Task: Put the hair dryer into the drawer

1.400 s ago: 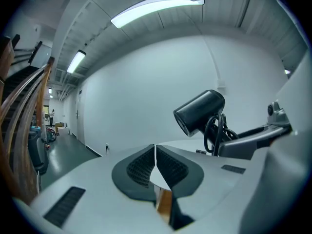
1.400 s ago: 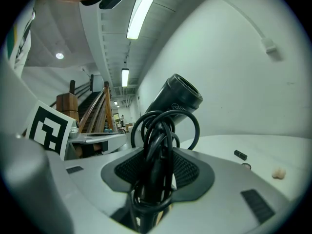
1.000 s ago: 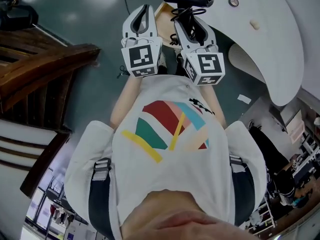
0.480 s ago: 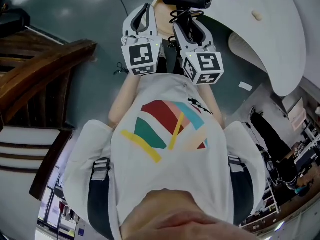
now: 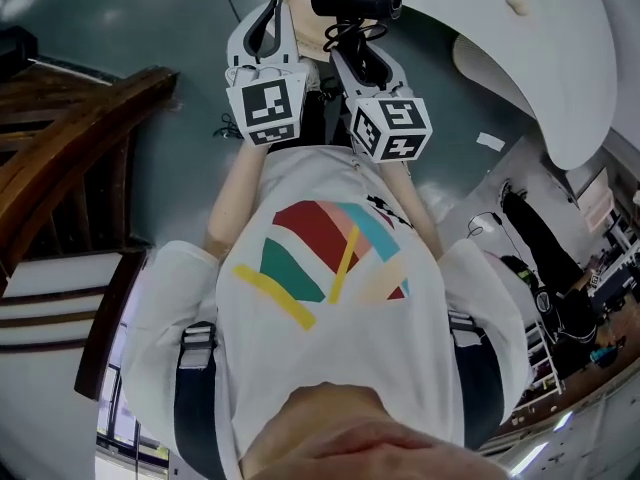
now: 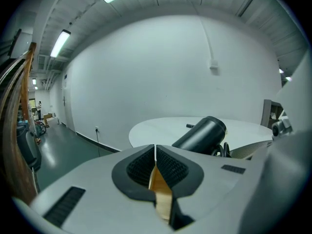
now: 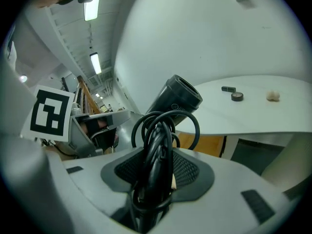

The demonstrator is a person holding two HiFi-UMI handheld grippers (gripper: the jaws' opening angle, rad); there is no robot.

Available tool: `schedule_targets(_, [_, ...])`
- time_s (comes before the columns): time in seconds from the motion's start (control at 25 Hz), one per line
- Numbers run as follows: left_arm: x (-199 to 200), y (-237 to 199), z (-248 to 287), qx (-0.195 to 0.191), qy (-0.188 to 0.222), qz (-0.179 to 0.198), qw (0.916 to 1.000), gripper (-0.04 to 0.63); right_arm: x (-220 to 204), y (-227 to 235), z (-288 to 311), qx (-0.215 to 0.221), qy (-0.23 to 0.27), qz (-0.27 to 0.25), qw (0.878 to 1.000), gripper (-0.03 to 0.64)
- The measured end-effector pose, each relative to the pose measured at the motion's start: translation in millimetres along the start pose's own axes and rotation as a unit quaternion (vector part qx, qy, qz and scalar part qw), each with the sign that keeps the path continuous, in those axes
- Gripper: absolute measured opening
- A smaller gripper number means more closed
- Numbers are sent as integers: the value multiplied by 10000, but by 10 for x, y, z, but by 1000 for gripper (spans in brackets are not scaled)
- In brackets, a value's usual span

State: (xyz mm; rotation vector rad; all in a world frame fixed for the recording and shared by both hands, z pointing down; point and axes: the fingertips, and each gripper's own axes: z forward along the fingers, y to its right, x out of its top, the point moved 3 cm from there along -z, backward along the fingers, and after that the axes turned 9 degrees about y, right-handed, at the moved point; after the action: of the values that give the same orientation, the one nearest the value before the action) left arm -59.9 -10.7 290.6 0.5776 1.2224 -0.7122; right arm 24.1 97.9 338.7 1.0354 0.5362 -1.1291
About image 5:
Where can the small beige makeup sponge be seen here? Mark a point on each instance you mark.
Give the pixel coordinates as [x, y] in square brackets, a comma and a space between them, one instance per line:
[517, 4]

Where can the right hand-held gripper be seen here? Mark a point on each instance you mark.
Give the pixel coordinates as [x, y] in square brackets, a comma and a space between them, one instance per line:
[400, 115]

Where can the person's right forearm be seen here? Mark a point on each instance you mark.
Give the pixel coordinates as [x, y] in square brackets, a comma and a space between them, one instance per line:
[415, 208]

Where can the dark grey bin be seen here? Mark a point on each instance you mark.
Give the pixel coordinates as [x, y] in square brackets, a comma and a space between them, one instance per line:
[17, 50]

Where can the grey shelf unit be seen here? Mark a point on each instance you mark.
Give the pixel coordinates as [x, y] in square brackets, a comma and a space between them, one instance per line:
[595, 203]

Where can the teal object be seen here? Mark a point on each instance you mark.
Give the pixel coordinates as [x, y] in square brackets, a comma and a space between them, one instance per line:
[602, 355]

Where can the person's left forearm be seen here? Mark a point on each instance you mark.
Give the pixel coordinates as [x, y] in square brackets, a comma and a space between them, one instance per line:
[235, 198]

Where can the person's dark trousers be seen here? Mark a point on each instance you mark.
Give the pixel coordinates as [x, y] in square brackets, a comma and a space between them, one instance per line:
[315, 118]

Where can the white tape piece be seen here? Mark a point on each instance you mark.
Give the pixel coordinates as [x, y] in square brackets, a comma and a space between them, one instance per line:
[490, 141]

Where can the white round table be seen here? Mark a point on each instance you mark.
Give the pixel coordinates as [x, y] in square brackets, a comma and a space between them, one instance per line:
[550, 68]

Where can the person's white printed t-shirt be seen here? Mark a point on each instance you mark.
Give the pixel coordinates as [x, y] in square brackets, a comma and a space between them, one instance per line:
[360, 348]

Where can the person's chin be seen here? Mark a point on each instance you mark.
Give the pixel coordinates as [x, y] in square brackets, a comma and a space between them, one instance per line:
[360, 438]

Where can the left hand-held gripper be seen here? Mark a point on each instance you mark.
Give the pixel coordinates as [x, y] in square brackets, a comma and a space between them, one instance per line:
[267, 103]

